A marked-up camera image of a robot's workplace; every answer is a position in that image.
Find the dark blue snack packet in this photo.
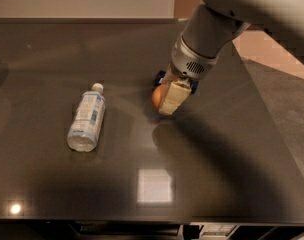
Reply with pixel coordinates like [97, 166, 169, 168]
[153, 70, 199, 94]

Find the clear plastic water bottle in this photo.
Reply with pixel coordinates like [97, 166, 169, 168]
[67, 83, 106, 152]

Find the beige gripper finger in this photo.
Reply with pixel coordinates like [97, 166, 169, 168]
[158, 81, 191, 115]

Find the orange fruit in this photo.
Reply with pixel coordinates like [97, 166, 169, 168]
[151, 84, 168, 109]

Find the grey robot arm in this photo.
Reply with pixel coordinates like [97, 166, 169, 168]
[152, 0, 304, 115]

